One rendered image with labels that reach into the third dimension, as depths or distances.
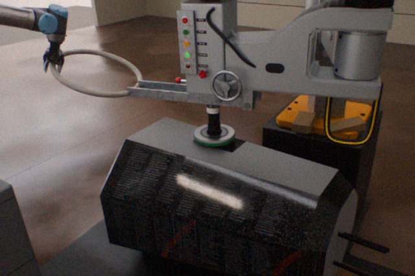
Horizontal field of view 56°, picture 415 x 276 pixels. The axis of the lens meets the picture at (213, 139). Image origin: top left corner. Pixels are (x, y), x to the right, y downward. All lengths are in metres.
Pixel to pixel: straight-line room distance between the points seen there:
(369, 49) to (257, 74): 0.47
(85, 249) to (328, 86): 1.84
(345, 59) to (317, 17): 0.21
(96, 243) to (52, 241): 0.31
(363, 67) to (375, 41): 0.10
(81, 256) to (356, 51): 2.01
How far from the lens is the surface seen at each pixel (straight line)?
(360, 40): 1.68
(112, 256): 2.65
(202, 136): 2.02
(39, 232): 3.05
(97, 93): 2.03
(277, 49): 1.71
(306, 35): 1.68
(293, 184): 1.74
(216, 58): 1.78
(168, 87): 2.11
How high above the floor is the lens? 1.80
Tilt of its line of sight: 28 degrees down
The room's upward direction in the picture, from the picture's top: 2 degrees counter-clockwise
